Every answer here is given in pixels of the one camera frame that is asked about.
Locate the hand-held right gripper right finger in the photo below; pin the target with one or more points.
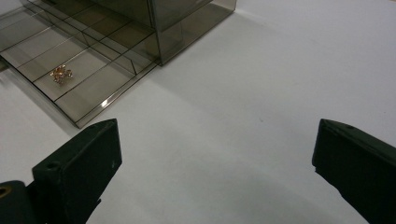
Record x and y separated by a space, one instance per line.
361 174

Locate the smoky transparent drawer box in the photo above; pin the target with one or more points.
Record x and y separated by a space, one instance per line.
186 28

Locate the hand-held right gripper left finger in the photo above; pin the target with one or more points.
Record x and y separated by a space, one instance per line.
77 174

